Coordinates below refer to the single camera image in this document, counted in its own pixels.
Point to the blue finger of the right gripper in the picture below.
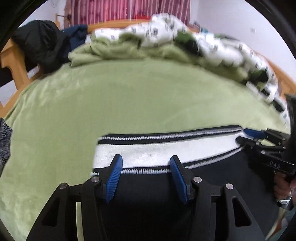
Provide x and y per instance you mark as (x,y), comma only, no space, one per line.
(255,134)
(247,142)

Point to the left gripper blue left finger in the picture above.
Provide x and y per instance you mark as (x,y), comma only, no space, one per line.
(109,177)

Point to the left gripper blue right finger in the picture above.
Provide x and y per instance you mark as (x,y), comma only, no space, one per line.
(182,179)

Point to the black pants with white stripe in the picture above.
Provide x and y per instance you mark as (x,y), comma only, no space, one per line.
(206,184)

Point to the right hand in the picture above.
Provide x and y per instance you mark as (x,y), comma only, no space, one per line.
(282,188)

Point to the green plush bed blanket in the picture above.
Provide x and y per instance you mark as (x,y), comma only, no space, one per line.
(57,120)

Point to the grey denim pants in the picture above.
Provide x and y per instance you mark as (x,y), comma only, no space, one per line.
(5,143)

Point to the white floral quilt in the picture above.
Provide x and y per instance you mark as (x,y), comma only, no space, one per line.
(214,50)

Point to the navy garment on footboard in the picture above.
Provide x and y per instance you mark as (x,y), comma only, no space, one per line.
(75,36)

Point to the black jacket on footboard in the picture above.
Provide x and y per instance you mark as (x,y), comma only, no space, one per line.
(43,43)

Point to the pink patterned curtain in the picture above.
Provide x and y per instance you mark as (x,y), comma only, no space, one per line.
(87,12)

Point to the wooden bed frame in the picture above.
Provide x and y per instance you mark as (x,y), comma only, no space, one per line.
(13,58)

